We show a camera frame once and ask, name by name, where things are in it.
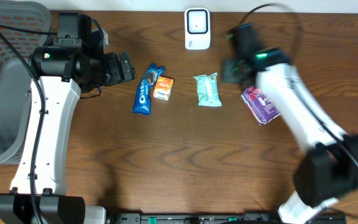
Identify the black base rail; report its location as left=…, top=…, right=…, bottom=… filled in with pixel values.
left=104, top=212, right=347, bottom=224

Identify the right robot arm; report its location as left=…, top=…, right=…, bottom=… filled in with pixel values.
left=224, top=45, right=358, bottom=223

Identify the blue Oreo cookie pack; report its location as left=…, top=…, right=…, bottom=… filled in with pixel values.
left=132, top=63, right=165, bottom=115

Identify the grey plastic mesh basket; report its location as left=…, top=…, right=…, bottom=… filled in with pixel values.
left=0, top=1, right=52, bottom=165

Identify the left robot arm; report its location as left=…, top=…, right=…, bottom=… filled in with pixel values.
left=0, top=45, right=134, bottom=223

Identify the red purple pad pack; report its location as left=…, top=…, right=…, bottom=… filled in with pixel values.
left=241, top=86, right=280, bottom=125

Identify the mint green wipes pack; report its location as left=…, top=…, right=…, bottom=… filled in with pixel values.
left=194, top=73, right=223, bottom=107

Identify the orange tissue packet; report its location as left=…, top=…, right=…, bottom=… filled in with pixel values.
left=153, top=77, right=174, bottom=101

